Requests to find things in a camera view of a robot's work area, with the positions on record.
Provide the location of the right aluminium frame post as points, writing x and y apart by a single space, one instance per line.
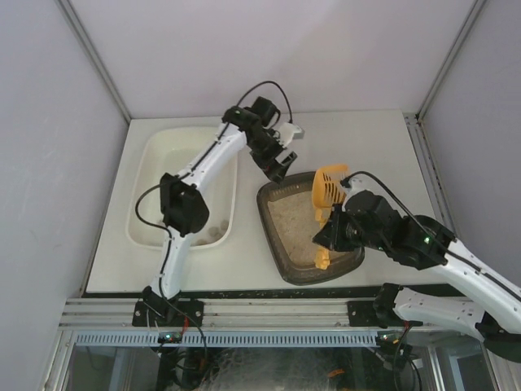
472 17

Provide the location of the dark brown litter box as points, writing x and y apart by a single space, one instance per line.
288 219

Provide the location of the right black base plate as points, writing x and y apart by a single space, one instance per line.
366 313

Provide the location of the grey slotted cable duct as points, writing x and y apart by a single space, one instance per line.
237 339

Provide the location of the yellow litter scoop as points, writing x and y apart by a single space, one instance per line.
326 190

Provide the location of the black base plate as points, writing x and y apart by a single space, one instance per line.
187 313
366 313

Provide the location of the left aluminium frame post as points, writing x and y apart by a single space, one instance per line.
86 44

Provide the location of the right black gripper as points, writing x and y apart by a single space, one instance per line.
336 230

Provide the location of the aluminium front rail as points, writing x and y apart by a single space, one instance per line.
225 314

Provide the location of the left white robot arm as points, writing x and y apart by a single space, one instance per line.
184 210

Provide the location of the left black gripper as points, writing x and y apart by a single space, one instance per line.
273 159

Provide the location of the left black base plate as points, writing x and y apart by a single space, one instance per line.
187 313

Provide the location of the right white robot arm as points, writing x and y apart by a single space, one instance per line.
491 311

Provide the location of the aluminium frame post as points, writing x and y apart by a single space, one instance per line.
472 17
86 44

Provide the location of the right aluminium side rail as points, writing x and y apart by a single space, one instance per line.
434 188

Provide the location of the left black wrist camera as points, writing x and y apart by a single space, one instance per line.
266 110

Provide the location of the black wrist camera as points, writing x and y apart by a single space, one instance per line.
369 211
266 110

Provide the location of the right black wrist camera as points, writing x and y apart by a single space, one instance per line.
369 211

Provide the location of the white plastic tray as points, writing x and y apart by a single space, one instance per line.
168 152

